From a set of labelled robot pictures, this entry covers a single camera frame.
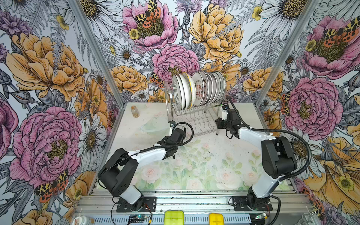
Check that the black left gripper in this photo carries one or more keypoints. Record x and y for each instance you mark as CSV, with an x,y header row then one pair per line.
x,y
166,138

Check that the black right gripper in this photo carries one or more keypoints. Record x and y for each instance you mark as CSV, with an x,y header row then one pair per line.
x,y
218,124

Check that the silver metal dish rack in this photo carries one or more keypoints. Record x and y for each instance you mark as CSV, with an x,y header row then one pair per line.
x,y
202,119

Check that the white plate black striped rim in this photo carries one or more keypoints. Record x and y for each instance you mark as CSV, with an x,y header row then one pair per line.
x,y
178,92

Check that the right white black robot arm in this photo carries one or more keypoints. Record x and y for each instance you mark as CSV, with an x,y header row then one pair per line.
x,y
277,157

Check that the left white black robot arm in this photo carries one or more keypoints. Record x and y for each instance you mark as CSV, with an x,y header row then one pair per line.
x,y
118,172

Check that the white plate yellow rim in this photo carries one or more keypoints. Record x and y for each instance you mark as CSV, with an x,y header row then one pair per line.
x,y
190,89

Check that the white plate red floral pattern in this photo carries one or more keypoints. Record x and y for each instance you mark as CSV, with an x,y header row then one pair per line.
x,y
198,78

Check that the green plastic box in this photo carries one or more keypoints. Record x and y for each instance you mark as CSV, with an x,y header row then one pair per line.
x,y
174,218

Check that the yellow plastic box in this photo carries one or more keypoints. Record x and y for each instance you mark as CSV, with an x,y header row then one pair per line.
x,y
216,219

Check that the white round container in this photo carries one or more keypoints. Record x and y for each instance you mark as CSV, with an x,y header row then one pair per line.
x,y
83,220

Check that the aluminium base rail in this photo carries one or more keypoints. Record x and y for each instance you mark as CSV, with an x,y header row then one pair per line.
x,y
197,207

